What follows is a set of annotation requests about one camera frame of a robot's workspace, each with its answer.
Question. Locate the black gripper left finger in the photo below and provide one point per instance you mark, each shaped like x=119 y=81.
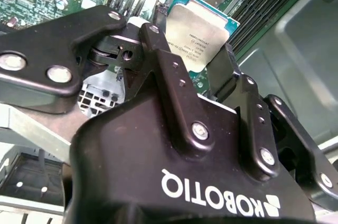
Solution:
x=169 y=76

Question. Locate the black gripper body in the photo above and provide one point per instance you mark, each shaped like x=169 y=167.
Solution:
x=132 y=168

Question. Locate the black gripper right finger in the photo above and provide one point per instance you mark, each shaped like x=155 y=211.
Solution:
x=253 y=118

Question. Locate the silver CPU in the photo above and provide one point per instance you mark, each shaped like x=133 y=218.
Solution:
x=198 y=31

